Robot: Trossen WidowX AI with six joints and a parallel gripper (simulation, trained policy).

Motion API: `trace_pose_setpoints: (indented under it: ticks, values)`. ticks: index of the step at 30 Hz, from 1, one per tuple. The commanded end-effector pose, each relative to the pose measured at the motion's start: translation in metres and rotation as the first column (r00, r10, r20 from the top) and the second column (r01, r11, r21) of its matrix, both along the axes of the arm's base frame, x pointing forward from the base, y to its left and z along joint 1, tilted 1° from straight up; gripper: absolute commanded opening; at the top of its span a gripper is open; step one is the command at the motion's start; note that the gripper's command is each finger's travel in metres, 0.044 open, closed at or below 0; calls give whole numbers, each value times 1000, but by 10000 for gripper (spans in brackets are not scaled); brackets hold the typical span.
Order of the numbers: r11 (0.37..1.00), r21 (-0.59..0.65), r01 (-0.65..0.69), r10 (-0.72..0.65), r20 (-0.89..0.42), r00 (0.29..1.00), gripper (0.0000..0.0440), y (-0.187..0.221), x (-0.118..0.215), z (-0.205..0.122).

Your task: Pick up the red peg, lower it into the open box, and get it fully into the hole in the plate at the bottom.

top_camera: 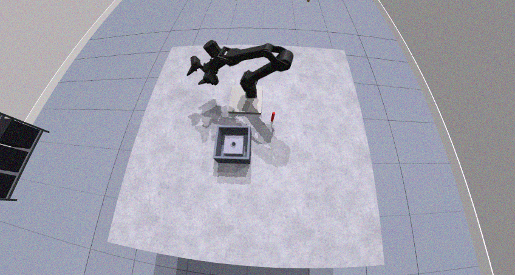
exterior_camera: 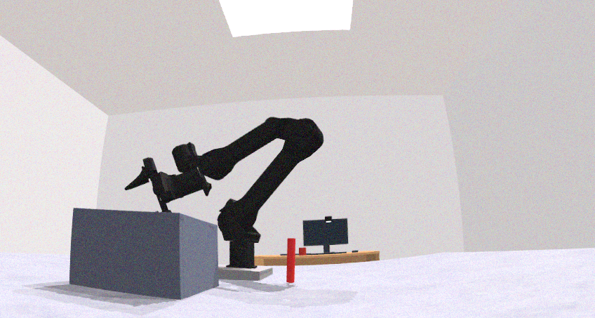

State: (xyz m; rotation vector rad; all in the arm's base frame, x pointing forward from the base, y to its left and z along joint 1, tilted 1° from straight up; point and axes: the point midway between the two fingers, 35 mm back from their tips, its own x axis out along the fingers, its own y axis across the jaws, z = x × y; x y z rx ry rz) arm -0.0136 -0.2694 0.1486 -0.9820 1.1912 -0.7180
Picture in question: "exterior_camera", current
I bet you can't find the dark red peg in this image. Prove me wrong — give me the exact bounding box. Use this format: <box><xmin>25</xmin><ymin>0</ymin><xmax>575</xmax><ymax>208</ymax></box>
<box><xmin>286</xmin><ymin>238</ymin><xmax>295</xmax><ymax>283</ymax></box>

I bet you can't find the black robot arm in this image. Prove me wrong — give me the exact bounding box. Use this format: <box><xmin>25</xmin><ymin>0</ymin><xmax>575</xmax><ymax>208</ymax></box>
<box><xmin>150</xmin><ymin>117</ymin><xmax>324</xmax><ymax>268</ymax></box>

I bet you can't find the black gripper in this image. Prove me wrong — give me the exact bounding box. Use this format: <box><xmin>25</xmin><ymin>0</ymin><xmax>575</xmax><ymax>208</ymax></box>
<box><xmin>124</xmin><ymin>157</ymin><xmax>187</xmax><ymax>213</ymax></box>

